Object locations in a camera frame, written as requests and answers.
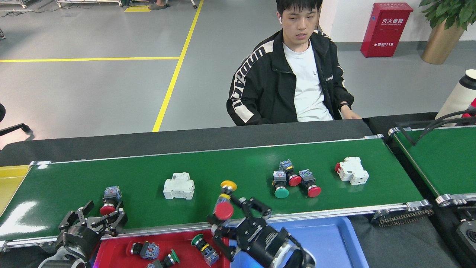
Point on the person's foot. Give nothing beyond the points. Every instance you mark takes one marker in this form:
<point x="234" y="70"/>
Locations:
<point x="157" y="6"/>

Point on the white bottle black cap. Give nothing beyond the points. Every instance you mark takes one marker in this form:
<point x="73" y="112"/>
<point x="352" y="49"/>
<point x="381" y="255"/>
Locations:
<point x="457" y="96"/>

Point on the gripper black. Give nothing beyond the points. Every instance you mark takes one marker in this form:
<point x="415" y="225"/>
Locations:
<point x="260" y="242"/>
<point x="78" y="240"/>

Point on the potted plant gold pot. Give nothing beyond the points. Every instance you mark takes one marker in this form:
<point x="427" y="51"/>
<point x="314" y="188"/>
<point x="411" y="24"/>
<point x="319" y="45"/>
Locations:
<point x="440" y="44"/>

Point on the black remote controller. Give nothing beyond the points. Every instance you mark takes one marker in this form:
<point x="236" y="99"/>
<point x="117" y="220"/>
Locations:
<point x="468" y="236"/>

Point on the red plastic tray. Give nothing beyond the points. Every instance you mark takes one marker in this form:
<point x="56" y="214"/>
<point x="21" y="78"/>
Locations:
<point x="111" y="253"/>

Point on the small red mushroom switch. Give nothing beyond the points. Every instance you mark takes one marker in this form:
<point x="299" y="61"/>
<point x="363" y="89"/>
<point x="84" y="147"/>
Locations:
<point x="150" y="251"/>

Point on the white circuit breaker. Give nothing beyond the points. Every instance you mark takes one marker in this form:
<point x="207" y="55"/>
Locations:
<point x="353" y="171"/>
<point x="178" y="188"/>

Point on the green conveyor belt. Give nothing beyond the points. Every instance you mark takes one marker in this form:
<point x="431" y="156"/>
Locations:
<point x="442" y="160"/>
<point x="241" y="167"/>

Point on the black office chair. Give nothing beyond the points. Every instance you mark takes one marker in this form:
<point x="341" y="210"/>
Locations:
<point x="15" y="128"/>

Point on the person's left hand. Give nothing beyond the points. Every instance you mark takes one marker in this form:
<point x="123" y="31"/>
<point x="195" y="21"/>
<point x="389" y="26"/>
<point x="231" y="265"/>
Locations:
<point x="351" y="115"/>

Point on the blue plastic tray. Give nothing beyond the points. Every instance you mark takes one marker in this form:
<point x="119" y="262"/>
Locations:
<point x="334" y="245"/>

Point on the red fire extinguisher box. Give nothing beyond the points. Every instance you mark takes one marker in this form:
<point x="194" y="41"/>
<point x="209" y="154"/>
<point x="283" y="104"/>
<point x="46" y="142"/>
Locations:
<point x="386" y="31"/>

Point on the yellow plastic tray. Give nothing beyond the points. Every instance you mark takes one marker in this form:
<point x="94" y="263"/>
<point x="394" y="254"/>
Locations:
<point x="9" y="182"/>

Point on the person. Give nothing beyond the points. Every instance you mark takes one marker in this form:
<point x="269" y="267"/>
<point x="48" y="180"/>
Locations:
<point x="260" y="85"/>

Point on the red push button switch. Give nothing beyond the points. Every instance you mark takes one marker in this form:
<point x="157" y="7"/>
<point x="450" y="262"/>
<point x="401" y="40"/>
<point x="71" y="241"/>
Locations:
<point x="295" y="181"/>
<point x="314" y="191"/>
<point x="224" y="211"/>
<point x="108" y="209"/>

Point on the black wrist watch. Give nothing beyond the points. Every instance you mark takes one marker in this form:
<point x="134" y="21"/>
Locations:
<point x="344" y="106"/>

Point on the red storage bin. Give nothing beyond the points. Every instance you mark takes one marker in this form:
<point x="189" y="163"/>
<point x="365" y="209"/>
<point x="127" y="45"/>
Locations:
<point x="471" y="108"/>

